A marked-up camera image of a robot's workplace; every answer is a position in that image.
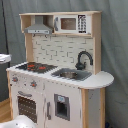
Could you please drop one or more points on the red stove knob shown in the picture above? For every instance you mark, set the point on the red stove knob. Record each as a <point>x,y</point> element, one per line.
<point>14,79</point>
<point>33,84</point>

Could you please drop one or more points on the white toy microwave door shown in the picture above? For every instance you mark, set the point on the white toy microwave door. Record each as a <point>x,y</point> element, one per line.
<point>73,24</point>

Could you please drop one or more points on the white oven door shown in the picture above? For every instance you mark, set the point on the white oven door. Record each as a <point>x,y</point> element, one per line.
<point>29,103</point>

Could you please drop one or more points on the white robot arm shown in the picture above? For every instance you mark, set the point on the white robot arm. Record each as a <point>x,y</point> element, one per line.
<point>21,121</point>

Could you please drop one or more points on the wooden toy kitchen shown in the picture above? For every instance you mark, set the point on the wooden toy kitchen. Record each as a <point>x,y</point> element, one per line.
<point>61,50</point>

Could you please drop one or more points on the grey toy sink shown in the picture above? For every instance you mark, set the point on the grey toy sink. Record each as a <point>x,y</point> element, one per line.
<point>72,74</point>

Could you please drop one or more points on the black toy faucet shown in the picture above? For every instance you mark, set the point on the black toy faucet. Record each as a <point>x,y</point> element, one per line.
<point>80,65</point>

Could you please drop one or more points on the black toy stovetop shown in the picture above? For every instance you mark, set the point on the black toy stovetop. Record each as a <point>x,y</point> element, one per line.
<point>36,67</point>

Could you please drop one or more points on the white cabinet door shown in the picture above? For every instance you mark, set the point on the white cabinet door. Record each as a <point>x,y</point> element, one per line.
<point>63,103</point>

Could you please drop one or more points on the grey range hood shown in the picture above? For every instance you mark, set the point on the grey range hood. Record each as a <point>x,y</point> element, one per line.
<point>39,27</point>

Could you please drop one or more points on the grey fabric backdrop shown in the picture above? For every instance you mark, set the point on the grey fabric backdrop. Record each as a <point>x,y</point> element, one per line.
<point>114,45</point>

